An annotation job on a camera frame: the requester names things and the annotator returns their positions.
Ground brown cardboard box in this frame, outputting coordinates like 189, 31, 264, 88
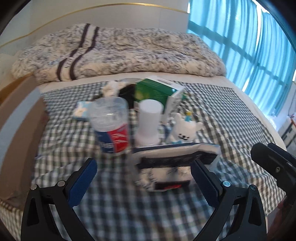
1, 76, 49, 208

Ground green white medicine box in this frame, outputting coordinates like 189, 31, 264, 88
134, 76, 185, 116

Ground person right hand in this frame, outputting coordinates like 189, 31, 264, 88
267, 197, 286, 240

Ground blue window curtain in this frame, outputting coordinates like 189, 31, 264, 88
188, 1, 295, 116

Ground white cat plush toy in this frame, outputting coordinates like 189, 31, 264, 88
166, 111, 204, 144

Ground floral patterned duvet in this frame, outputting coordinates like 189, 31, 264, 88
11, 24, 226, 84

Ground black round object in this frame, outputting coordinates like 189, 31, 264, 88
117, 82, 136, 109

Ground white cylindrical bottle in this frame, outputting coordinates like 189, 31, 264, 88
134, 99, 163, 147

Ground blue floral tissue pack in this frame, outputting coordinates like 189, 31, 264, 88
72, 101, 92, 121

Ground white lace cloth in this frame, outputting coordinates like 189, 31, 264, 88
102, 81, 126, 97

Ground checkered bed cloth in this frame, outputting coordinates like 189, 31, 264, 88
1, 82, 285, 240

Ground black white patterned pouch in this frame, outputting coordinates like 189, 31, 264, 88
127, 142, 221, 192

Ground clear cotton swab jar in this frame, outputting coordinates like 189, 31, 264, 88
88, 96, 129, 154

